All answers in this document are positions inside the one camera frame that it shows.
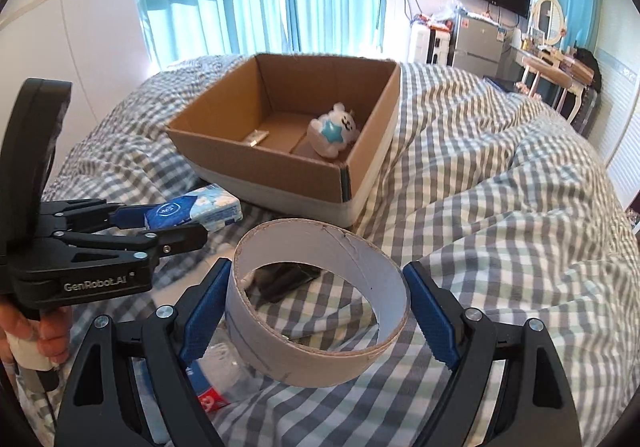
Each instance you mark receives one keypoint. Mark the person's left hand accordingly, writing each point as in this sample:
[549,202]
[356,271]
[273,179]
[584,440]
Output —
[52,334]

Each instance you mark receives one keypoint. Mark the grey checked blanket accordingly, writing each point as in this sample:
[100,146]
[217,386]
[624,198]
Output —
[500,227]

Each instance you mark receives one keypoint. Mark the black flat object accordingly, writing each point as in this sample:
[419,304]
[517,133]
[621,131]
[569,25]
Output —
[285,279]

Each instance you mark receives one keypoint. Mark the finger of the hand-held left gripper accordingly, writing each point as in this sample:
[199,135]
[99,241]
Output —
[132,217]
[180,238]

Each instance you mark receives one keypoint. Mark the silver fridge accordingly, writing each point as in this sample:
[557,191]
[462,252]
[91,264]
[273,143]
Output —
[477,44]

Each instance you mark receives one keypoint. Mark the cream dressing table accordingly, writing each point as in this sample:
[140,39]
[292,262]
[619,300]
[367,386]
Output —
[542,64]

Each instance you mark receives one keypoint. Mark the blue tissue pack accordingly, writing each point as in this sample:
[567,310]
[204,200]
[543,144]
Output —
[215,207]

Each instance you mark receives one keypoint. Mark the clear plastic bag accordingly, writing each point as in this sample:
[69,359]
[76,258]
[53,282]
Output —
[450,9]

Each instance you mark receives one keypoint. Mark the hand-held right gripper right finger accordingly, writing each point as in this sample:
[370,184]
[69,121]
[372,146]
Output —
[434,317]

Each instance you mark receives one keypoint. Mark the brown cardboard box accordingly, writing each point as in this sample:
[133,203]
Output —
[225,107]

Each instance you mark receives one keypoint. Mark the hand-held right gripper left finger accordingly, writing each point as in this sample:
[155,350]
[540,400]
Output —
[199,314]

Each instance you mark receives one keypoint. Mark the clear plastic packet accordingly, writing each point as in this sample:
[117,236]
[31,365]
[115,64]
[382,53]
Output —
[206,379]

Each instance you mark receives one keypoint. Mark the black bag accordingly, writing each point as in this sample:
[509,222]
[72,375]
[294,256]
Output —
[590,67]

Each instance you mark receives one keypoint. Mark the white plush toy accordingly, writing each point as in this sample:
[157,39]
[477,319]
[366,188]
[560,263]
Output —
[332,127]

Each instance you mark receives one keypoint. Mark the white appliance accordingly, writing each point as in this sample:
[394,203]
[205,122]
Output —
[420,44]

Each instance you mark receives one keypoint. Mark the oval vanity mirror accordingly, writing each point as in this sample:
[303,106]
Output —
[548,17]

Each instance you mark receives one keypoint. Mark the small metal piece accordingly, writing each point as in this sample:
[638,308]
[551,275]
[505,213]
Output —
[257,137]

